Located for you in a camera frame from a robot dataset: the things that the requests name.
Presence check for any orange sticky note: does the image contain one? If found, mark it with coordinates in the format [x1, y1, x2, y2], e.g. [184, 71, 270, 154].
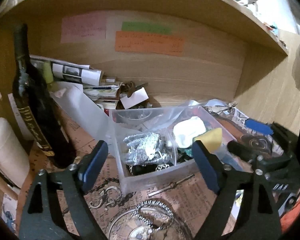
[115, 31, 185, 56]

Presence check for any white price tag card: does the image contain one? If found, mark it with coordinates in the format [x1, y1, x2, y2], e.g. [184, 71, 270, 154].
[120, 88, 149, 109]

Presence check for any green sticky note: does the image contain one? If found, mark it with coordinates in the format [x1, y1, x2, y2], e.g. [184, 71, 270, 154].
[121, 21, 172, 35]

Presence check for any pink sticky note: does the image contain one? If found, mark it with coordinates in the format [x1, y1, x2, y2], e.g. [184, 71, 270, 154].
[61, 11, 107, 43]

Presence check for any pink mug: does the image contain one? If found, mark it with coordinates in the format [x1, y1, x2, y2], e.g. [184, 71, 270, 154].
[0, 118, 30, 199]

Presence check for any gold chain jewelry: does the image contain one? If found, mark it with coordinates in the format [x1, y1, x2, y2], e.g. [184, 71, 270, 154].
[134, 199, 174, 230]

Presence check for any orange gloved hand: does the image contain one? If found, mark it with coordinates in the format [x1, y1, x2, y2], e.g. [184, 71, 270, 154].
[280, 197, 300, 232]

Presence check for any clear plastic bag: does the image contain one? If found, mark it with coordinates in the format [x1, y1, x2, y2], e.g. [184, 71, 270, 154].
[110, 102, 234, 153]

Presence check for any dark wine bottle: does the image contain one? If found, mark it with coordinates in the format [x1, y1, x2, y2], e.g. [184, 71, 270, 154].
[12, 24, 76, 168]

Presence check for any white cloth pouch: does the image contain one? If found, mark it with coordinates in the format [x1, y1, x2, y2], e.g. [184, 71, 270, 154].
[173, 116, 206, 148]

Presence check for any stack of papers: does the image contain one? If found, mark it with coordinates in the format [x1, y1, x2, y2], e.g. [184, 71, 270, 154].
[30, 55, 122, 109]

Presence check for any yellow cloth pouch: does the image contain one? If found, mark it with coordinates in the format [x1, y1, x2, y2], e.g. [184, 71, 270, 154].
[193, 128, 223, 153]

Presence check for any clear plastic storage box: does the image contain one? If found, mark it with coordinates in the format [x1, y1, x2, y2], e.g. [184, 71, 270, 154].
[109, 106, 241, 194]

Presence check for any green striped cloth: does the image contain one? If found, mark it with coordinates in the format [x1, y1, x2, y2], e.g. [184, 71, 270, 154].
[177, 147, 193, 163]

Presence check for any wooden shelf board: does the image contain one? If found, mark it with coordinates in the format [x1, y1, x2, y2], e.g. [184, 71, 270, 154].
[0, 0, 288, 57]

